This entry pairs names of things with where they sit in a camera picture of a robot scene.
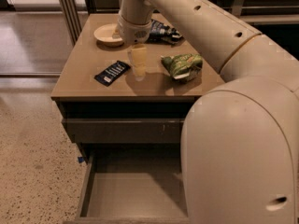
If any closed top drawer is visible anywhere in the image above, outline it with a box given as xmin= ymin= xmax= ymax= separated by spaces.
xmin=62 ymin=119 xmax=183 ymax=144

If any blue tape piece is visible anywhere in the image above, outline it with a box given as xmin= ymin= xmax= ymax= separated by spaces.
xmin=78 ymin=157 xmax=85 ymax=163

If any dark blue chip bag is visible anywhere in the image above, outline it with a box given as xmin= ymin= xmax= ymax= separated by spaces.
xmin=148 ymin=20 xmax=183 ymax=45

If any blue rxbar blueberry bar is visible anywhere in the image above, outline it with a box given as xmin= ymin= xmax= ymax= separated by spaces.
xmin=94 ymin=61 xmax=131 ymax=87

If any wooden bench with metal brackets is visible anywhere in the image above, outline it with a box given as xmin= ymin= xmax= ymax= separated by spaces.
xmin=81 ymin=0 xmax=299 ymax=26

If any cream paper bowl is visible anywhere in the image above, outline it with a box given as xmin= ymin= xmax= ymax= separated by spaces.
xmin=93 ymin=23 xmax=123 ymax=47

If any brown drawer cabinet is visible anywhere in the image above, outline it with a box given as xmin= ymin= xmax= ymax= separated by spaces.
xmin=50 ymin=12 xmax=226 ymax=224

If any open middle drawer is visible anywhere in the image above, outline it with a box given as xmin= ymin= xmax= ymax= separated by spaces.
xmin=64 ymin=148 xmax=189 ymax=224

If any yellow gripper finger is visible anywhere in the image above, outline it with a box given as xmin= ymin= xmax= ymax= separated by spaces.
xmin=128 ymin=44 xmax=147 ymax=81

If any metal window frame post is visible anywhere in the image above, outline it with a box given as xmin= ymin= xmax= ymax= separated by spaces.
xmin=59 ymin=0 xmax=81 ymax=45

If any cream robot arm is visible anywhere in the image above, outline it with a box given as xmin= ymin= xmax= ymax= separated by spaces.
xmin=119 ymin=0 xmax=299 ymax=224

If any green chip bag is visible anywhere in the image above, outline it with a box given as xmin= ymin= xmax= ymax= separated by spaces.
xmin=161 ymin=53 xmax=203 ymax=83

